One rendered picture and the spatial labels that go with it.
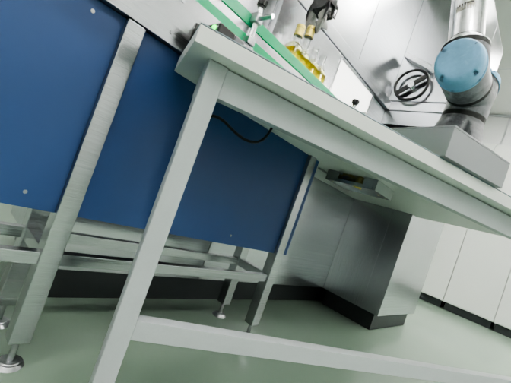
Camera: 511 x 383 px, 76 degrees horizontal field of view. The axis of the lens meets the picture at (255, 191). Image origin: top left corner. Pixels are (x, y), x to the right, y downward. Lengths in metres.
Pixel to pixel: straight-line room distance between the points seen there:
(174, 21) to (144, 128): 0.25
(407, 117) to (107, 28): 1.86
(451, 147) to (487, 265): 3.86
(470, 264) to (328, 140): 4.12
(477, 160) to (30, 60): 1.03
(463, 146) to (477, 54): 0.22
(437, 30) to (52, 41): 2.22
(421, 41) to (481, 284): 3.09
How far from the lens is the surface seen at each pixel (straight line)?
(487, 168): 1.07
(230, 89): 0.67
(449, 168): 0.97
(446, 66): 1.02
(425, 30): 2.58
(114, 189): 0.80
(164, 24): 0.82
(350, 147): 0.80
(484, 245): 4.78
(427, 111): 2.27
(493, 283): 4.74
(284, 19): 1.49
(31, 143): 0.75
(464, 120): 1.10
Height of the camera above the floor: 0.49
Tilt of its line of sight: 1 degrees up
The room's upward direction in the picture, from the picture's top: 20 degrees clockwise
